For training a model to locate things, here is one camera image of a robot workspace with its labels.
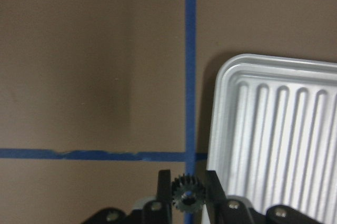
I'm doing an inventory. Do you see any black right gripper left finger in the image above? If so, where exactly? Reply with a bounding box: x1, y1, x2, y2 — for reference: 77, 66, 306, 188
156, 169, 172, 223

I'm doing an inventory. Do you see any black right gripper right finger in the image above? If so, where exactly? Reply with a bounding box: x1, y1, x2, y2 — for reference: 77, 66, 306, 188
205, 170, 227, 224

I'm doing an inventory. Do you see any small black bearing gear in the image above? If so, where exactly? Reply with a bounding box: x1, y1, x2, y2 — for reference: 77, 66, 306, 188
171, 174, 205, 214

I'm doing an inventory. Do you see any silver metal tray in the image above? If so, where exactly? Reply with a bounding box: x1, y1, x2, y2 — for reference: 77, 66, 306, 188
207, 54, 336, 223

